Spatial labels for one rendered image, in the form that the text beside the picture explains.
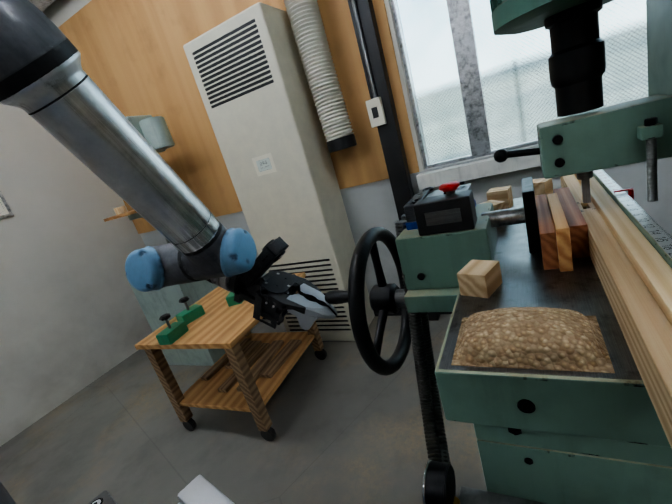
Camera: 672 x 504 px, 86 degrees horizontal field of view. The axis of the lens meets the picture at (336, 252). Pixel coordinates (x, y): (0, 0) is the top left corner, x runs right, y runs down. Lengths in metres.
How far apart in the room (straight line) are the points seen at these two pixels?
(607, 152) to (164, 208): 0.58
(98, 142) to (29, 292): 2.62
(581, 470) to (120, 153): 0.66
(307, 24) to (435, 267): 1.59
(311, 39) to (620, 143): 1.59
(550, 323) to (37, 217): 3.06
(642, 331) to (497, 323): 0.11
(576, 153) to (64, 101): 0.60
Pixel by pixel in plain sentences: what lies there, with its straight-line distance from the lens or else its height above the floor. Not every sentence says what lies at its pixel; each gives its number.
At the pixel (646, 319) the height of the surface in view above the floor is 0.94.
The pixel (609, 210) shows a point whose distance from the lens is 0.58.
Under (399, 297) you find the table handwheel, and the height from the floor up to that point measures 0.82.
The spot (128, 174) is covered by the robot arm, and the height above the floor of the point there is 1.16.
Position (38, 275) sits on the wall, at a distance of 3.11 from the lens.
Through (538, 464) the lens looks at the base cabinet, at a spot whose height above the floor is 0.69.
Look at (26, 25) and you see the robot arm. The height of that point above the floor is 1.30.
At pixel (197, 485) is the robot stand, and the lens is 0.57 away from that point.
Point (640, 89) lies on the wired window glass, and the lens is 2.05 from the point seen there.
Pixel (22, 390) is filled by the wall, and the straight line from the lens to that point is 3.11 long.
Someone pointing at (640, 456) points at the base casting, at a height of 0.72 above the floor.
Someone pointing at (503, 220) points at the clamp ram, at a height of 0.95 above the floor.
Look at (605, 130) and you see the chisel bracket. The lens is 0.57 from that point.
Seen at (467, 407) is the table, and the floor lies 0.86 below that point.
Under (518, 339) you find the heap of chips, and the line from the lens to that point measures 0.36.
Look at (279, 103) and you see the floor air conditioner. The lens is 1.91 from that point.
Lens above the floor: 1.13
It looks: 16 degrees down
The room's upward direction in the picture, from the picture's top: 16 degrees counter-clockwise
